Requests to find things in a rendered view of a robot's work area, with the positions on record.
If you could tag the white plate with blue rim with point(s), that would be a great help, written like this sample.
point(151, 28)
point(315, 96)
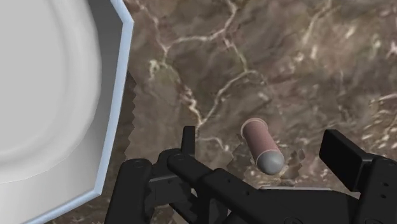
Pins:
point(46, 93)

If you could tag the pink cylinder with grey tip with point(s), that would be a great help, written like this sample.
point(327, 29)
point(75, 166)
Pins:
point(261, 144)

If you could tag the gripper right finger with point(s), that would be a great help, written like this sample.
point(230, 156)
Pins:
point(363, 167)

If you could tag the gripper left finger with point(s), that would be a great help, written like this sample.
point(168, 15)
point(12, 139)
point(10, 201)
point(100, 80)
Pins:
point(186, 173)

